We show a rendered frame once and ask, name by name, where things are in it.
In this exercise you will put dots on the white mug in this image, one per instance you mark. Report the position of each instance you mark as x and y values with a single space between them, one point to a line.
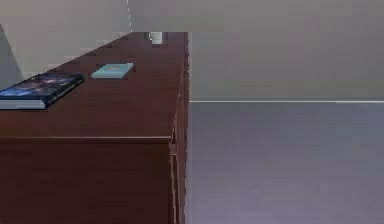
156 37

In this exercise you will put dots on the light blue book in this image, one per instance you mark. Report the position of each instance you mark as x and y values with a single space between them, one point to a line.
112 70

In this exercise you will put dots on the dark red wooden cupboard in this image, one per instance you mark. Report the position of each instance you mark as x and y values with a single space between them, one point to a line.
100 160

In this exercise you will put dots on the dark blue book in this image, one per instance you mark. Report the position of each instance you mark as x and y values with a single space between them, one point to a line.
40 90

